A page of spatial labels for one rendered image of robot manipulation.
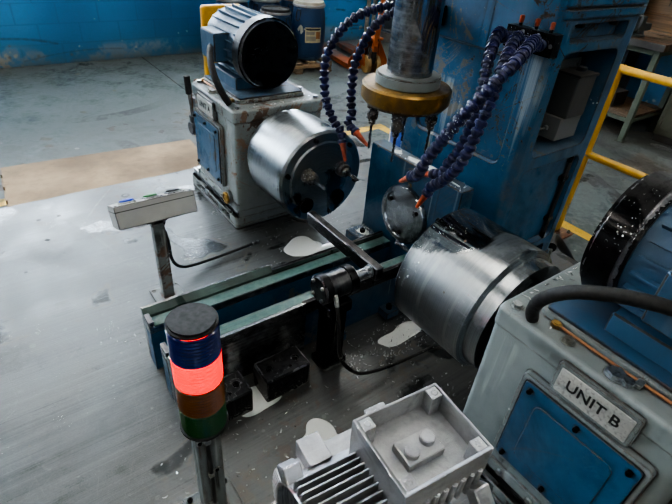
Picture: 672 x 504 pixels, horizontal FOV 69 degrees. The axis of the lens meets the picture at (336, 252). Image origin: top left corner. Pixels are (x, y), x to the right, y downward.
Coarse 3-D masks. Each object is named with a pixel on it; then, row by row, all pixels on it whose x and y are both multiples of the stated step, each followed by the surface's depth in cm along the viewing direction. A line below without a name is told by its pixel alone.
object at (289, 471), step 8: (280, 464) 57; (288, 464) 56; (296, 464) 56; (280, 472) 56; (288, 472) 55; (296, 472) 55; (288, 480) 55; (480, 480) 56; (472, 488) 55; (480, 488) 55; (488, 488) 55; (472, 496) 55; (480, 496) 55; (488, 496) 55
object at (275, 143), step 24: (264, 120) 130; (288, 120) 125; (312, 120) 124; (264, 144) 124; (288, 144) 119; (312, 144) 119; (336, 144) 123; (264, 168) 124; (288, 168) 118; (312, 168) 122; (336, 168) 125; (288, 192) 122; (312, 192) 126; (336, 192) 130
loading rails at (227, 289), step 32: (320, 256) 118; (384, 256) 128; (224, 288) 105; (256, 288) 107; (288, 288) 113; (384, 288) 117; (160, 320) 97; (224, 320) 106; (256, 320) 99; (288, 320) 101; (352, 320) 116; (160, 352) 100; (224, 352) 95; (256, 352) 100
